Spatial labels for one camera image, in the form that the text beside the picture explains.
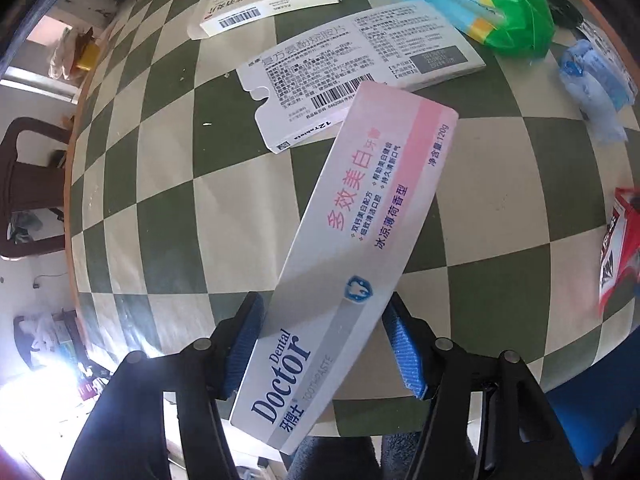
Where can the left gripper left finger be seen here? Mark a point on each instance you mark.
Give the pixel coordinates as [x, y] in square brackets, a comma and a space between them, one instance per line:
[124, 435]

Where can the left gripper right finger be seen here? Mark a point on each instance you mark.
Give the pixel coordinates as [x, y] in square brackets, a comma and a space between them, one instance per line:
[488, 418]

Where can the white pink toothpaste box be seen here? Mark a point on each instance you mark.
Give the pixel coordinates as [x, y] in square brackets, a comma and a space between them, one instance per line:
[353, 243]

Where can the black plastic cup lid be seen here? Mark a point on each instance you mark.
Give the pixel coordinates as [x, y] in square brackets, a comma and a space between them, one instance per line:
[565, 14]

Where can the blue chair seat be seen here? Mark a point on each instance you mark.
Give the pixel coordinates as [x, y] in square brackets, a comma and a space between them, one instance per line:
[594, 405]

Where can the red white carton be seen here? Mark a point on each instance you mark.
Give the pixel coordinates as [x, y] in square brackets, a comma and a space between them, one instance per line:
[619, 262]

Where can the dark wooden chair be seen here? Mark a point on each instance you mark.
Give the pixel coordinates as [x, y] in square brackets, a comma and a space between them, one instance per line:
[27, 187]

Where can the green checkered tablecloth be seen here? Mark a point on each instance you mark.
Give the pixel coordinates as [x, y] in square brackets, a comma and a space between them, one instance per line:
[178, 210]

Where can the crumpled blue plastic wrapper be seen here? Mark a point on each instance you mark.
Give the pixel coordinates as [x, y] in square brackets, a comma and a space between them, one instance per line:
[599, 83]

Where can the flattened white medicine box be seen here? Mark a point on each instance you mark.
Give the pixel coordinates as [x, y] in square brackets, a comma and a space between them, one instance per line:
[306, 84]

